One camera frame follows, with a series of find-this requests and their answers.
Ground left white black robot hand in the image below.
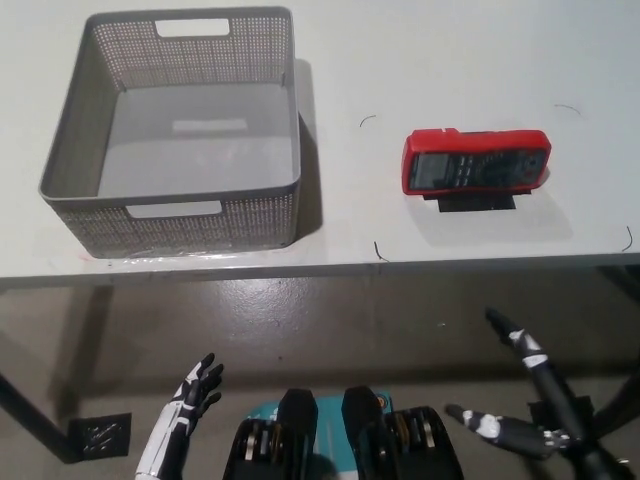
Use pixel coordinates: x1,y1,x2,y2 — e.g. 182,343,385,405
133,352,225,480

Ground black floor plate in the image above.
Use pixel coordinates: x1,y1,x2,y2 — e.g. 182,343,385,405
66,411,134,459

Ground black ribbed robot body block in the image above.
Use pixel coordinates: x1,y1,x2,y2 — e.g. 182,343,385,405
341,384,464,480
222,387,321,480

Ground red digital multimeter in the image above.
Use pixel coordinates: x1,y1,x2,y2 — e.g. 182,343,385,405
402,127,553,197

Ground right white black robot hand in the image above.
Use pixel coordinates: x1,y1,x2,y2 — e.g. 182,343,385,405
444,307,596,460

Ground grey perforated plastic basket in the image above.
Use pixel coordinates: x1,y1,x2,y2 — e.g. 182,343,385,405
37,5,304,260

